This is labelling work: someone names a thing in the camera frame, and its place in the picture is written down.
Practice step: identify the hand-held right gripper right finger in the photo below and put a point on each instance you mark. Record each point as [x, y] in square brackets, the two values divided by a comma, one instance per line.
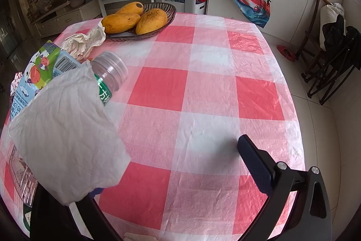
[253, 162]

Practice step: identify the clear plastic bottle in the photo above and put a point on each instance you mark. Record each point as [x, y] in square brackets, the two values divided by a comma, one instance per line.
[112, 71]

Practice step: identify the red slipper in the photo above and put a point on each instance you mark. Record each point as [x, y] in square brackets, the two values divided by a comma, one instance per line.
[286, 52]

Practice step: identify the red checked tablecloth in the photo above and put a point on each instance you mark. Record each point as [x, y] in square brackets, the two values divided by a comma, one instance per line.
[197, 116]

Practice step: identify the white sack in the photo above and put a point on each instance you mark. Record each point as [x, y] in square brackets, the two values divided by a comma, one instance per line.
[330, 11]

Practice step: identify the dark woven fruit basket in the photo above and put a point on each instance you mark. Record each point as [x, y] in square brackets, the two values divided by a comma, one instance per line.
[169, 11]

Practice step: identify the clear plastic bag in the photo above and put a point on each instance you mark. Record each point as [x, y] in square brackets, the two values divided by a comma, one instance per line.
[39, 8]

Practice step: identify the white paper tissue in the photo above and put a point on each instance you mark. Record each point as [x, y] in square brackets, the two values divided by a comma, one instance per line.
[65, 131]

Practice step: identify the white tv stand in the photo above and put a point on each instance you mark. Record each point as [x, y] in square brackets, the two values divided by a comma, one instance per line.
[65, 18]

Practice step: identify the blue green milk carton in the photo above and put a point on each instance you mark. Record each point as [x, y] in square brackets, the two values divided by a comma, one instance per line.
[42, 66]

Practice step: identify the yellow mango with dark tip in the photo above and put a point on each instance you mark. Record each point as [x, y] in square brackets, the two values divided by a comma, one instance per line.
[129, 7]

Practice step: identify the black folding chair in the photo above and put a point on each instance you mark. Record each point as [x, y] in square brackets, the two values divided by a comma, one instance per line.
[338, 40]

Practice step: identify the crumpled white paper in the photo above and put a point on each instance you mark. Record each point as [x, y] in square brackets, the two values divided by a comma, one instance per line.
[74, 46]

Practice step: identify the speckled yellow mango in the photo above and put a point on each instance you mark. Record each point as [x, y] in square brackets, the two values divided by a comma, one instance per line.
[151, 21]

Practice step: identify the brown wooden chair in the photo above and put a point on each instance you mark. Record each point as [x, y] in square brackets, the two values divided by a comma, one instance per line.
[310, 40]

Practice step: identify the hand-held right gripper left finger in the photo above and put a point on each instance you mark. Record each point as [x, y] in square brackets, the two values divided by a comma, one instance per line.
[56, 219]

